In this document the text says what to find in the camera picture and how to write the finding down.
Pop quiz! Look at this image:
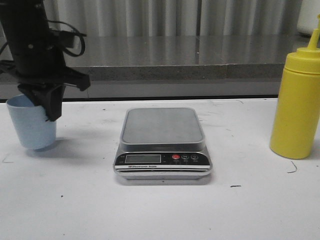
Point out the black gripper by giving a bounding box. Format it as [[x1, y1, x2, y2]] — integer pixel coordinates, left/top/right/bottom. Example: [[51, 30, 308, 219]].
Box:
[[7, 63, 91, 122]]

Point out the light blue plastic cup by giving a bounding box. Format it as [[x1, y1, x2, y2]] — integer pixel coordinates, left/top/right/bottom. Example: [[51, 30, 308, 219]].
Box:
[[6, 94, 57, 150]]

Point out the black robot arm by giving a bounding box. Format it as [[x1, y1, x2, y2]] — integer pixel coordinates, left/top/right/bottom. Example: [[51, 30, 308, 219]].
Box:
[[0, 0, 91, 122]]

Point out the silver digital kitchen scale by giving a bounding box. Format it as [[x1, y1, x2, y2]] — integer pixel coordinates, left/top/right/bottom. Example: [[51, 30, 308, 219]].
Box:
[[113, 107, 213, 180]]

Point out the white pleated curtain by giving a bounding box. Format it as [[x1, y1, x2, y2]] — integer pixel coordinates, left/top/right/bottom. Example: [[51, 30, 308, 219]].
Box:
[[44, 0, 302, 37]]

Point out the grey stone counter ledge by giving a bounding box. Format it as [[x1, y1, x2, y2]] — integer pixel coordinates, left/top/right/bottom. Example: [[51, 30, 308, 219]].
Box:
[[65, 34, 309, 85]]

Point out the yellow squeeze bottle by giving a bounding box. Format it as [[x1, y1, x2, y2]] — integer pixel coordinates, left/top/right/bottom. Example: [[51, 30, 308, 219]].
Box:
[[269, 28, 320, 159]]

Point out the white container in background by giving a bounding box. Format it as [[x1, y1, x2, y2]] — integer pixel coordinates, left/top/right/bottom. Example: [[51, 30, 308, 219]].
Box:
[[296, 0, 320, 36]]

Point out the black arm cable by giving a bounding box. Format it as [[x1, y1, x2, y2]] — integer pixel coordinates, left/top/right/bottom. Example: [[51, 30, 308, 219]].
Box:
[[46, 19, 88, 58]]

